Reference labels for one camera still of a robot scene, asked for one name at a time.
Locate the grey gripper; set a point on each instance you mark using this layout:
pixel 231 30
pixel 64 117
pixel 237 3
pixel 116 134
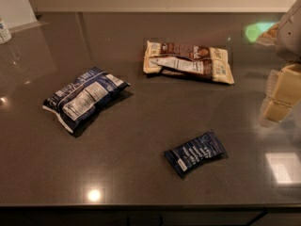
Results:
pixel 290 38

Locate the dark blue rxbar wrapper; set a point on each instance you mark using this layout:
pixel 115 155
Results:
pixel 195 152

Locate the brown cream snack package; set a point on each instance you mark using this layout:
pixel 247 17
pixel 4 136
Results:
pixel 176 59

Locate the blue chip bag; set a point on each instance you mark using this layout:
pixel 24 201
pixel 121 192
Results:
pixel 84 97

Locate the white slanted board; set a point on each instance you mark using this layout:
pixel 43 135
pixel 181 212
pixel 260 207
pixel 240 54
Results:
pixel 16 13

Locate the white labelled bottle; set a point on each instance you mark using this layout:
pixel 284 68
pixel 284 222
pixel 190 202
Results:
pixel 5 35

